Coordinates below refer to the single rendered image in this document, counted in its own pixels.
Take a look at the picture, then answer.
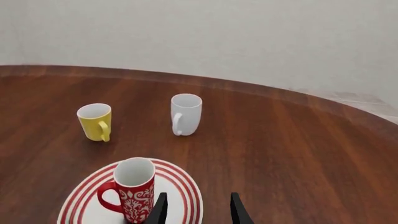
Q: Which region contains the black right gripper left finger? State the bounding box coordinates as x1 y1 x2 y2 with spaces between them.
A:
146 192 169 224

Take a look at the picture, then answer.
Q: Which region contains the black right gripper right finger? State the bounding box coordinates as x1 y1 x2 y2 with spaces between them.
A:
230 192 256 224

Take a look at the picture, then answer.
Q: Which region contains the red patterned mug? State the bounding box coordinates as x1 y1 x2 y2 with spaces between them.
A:
97 157 155 224

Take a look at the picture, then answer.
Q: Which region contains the white plate with red rings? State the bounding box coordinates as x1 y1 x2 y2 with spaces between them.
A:
57 157 204 224

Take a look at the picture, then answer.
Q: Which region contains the white mug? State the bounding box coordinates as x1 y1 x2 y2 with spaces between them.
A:
170 93 203 136

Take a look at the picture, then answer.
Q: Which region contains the yellow mug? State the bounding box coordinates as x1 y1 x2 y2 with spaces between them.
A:
76 103 113 143

